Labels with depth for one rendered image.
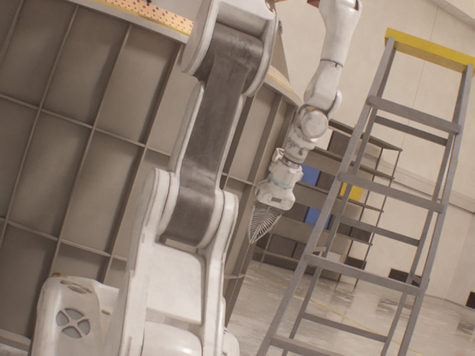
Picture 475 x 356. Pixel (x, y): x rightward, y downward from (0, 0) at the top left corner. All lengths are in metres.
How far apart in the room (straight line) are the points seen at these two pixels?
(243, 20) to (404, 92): 8.20
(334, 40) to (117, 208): 0.96
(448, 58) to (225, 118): 1.23
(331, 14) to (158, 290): 0.82
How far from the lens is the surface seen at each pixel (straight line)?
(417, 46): 2.79
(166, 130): 2.43
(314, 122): 1.80
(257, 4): 1.95
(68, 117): 2.31
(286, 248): 8.70
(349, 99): 9.51
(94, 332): 1.76
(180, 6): 2.49
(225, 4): 1.90
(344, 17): 1.86
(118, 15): 2.30
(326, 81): 1.80
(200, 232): 1.72
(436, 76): 10.43
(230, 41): 1.84
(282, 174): 1.85
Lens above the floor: 0.74
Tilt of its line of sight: 2 degrees up
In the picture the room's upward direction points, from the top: 18 degrees clockwise
